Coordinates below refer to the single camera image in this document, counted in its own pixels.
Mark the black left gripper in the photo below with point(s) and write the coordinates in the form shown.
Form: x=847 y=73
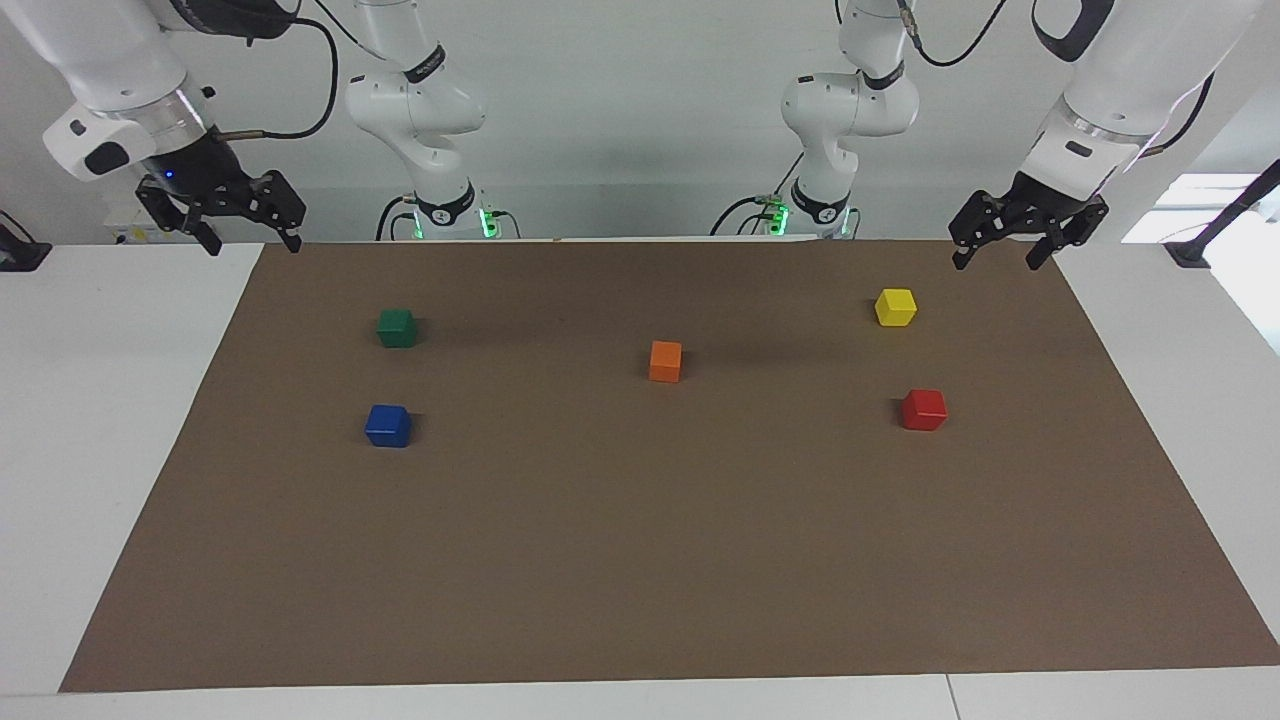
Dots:
x=1055 y=200

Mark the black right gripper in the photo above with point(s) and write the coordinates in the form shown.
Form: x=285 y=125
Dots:
x=195 y=170

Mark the red wooden block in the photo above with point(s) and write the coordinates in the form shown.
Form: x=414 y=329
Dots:
x=924 y=411

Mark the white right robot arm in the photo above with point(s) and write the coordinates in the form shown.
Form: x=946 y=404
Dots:
x=100 y=60

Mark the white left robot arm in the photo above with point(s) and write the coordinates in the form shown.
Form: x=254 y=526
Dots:
x=1130 y=70

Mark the yellow wooden block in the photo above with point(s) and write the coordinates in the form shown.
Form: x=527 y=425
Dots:
x=896 y=308

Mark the green wooden block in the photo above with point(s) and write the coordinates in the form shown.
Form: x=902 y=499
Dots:
x=396 y=329

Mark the blue wooden block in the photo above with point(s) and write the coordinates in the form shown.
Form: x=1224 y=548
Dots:
x=388 y=427

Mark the orange wooden block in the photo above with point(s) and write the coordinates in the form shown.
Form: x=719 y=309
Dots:
x=665 y=362

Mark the white power strip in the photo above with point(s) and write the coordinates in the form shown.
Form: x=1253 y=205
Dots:
x=125 y=225

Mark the black angled stand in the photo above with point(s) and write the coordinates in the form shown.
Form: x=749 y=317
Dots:
x=1190 y=252

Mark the brown table mat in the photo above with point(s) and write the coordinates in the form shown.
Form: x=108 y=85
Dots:
x=640 y=550

